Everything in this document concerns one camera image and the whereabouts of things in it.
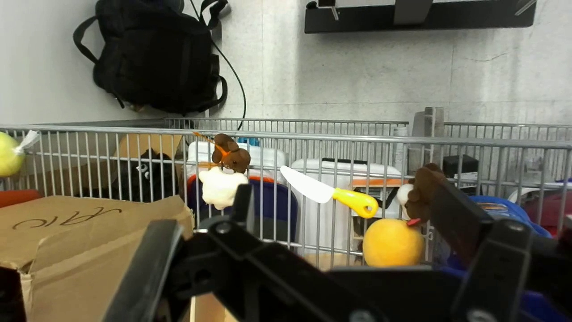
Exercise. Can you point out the wire shelf rack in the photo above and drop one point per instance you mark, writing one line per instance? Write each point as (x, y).
(513, 172)

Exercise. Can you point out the blue lotion bottle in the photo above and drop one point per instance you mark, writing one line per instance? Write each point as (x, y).
(501, 208)

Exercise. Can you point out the yellow handled toy knife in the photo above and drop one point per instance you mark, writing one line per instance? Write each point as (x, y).
(361, 204)

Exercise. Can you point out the black perforated mounting table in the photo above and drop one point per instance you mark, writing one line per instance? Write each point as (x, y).
(415, 14)

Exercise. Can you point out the yellow toy pear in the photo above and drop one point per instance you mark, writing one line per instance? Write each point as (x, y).
(13, 152)

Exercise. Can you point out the yellow toy ball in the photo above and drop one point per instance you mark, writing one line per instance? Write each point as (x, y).
(392, 243)

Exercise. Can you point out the black backpack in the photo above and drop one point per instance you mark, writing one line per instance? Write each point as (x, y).
(150, 52)

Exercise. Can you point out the white brown plush toy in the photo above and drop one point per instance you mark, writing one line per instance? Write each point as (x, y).
(224, 172)

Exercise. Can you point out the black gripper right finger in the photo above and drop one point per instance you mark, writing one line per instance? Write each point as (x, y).
(497, 256)

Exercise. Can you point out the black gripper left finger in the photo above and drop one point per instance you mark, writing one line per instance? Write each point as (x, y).
(140, 295)

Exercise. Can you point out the cardboard box with writing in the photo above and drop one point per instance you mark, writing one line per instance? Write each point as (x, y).
(72, 252)

